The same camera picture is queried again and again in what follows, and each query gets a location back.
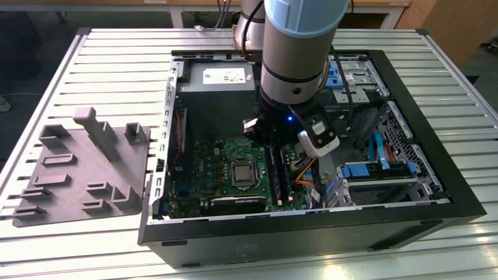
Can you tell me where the dark blue RAM stick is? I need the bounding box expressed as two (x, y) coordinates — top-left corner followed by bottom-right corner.
(266, 145), (284, 204)
(278, 145), (293, 202)

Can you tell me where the grey power supply unit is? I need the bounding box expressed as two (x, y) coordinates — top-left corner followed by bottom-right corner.
(176, 62), (261, 138)

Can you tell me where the silver CPU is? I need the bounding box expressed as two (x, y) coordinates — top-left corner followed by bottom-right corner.
(232, 166), (254, 183)

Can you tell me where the green motherboard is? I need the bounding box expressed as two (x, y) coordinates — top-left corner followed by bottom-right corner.
(166, 136), (311, 218)

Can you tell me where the metal CPU socket cover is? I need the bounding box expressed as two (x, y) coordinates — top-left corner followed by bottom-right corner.
(229, 157), (257, 191)

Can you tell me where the grey metal drive cage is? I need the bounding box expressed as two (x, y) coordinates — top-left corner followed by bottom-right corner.
(321, 54), (389, 123)

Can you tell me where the hard disk in blue carrier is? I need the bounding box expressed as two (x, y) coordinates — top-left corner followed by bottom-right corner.
(336, 161), (420, 184)

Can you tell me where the black graphics card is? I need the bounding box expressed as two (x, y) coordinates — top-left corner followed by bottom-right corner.
(200, 194), (268, 217)

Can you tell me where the black open PC case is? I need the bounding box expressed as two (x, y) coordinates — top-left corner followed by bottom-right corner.
(136, 48), (487, 268)

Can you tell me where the grey plastic parts rack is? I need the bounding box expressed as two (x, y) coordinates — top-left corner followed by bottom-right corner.
(10, 107), (153, 227)

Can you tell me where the brown wooden cabinet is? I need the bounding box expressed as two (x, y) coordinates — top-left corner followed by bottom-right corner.
(421, 0), (498, 68)

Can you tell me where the small grey wrist camera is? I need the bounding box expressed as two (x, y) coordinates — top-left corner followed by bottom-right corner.
(241, 117), (260, 138)

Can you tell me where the grey wrist camera black mount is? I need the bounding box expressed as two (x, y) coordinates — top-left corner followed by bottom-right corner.
(297, 112), (341, 159)

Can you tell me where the orange wire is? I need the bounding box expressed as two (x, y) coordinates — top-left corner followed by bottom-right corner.
(293, 159), (323, 187)

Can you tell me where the black camera cable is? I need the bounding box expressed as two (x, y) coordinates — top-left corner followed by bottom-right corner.
(321, 46), (355, 134)

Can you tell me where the blue plastic drive bracket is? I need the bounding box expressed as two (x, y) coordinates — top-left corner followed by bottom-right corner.
(325, 57), (345, 88)

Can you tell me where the blue flat wire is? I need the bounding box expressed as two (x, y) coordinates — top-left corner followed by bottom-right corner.
(367, 132), (391, 170)

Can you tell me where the silver disk bay frame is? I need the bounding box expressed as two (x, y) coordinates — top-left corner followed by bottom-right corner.
(321, 162), (452, 208)

